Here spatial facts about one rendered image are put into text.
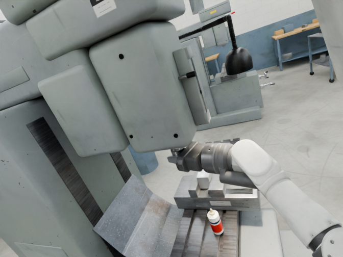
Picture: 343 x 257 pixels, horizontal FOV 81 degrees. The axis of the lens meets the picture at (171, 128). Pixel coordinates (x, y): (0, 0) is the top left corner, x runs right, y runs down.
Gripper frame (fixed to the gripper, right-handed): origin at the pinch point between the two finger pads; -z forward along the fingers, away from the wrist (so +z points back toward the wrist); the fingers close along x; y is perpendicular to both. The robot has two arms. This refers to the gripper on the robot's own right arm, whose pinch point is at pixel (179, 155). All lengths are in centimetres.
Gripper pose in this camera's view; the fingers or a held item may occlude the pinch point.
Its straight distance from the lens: 67.0
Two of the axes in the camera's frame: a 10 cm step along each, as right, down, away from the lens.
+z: 7.5, -0.2, -6.6
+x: -5.7, 4.8, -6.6
